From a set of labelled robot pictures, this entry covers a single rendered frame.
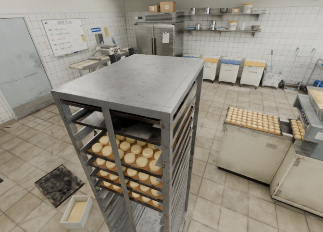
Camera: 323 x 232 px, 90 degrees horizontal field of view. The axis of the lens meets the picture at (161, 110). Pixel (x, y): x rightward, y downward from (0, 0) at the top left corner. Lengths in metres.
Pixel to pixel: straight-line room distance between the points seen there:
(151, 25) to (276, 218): 5.25
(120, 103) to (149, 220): 1.72
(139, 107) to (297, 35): 5.74
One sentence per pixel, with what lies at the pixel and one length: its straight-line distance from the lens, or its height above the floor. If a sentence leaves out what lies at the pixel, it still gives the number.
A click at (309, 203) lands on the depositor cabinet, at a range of 2.64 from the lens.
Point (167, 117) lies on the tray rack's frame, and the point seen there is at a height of 1.80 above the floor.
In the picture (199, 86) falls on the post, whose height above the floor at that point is 1.65.
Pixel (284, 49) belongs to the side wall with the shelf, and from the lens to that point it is 6.06.
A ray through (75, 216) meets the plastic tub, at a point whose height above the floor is 0.06.
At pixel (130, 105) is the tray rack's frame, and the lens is 0.50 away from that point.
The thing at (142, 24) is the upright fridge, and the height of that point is 1.73.
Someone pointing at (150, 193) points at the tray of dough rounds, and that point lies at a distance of 0.88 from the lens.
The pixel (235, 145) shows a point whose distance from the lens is 2.33.
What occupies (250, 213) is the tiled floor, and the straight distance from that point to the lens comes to 2.50.
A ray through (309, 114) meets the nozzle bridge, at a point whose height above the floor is 1.18.
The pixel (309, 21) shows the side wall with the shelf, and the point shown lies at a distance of 6.05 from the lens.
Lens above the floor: 2.06
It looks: 32 degrees down
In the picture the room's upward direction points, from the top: 2 degrees counter-clockwise
